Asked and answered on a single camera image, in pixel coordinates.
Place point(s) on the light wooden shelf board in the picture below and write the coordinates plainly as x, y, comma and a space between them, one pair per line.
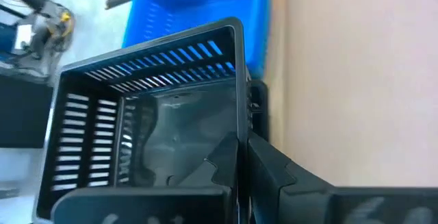
277, 46

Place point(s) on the black plastic slotted basket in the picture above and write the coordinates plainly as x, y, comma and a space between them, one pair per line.
191, 121

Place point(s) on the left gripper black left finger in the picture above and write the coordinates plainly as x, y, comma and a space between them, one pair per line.
154, 205

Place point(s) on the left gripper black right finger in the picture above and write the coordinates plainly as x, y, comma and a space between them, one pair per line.
308, 203

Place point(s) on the dark box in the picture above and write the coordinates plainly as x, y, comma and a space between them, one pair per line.
24, 114

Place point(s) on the blue plastic slotted basket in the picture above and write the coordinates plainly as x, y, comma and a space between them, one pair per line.
191, 8

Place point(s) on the grey device with yellow part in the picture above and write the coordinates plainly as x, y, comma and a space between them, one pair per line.
54, 28

